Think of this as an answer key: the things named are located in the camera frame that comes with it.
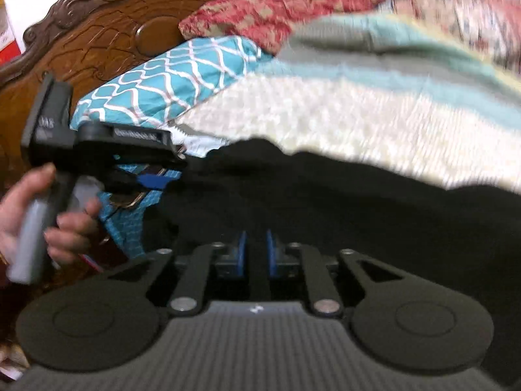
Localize person's left hand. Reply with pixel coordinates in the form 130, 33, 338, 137
0, 162, 104, 268

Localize red beige patterned blanket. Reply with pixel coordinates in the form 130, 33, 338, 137
178, 0, 384, 55

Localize teal grey patchwork quilt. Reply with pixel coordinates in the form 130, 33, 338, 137
169, 14, 520, 192

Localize black pants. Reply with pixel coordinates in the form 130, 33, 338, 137
141, 138, 520, 384

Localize floral patchwork blanket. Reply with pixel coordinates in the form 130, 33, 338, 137
379, 0, 520, 74

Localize carved wooden headboard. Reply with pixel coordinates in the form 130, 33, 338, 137
1, 0, 211, 191

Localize teal white patterned pillow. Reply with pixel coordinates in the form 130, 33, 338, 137
70, 36, 272, 259

